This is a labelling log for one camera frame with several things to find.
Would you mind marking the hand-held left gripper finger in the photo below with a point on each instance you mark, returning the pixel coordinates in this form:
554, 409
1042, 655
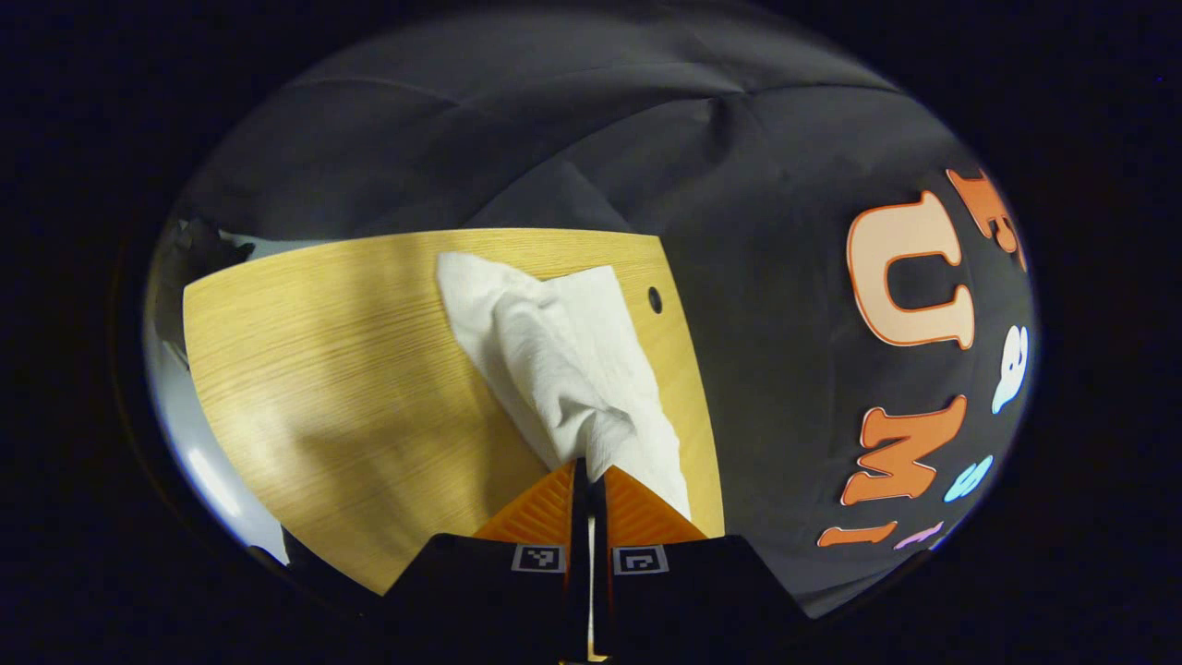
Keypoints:
578, 540
600, 540

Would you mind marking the black backdrop cloth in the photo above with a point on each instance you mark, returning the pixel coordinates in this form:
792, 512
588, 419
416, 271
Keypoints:
739, 277

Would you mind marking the white jeans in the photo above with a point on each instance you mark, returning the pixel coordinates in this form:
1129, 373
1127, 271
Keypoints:
554, 369

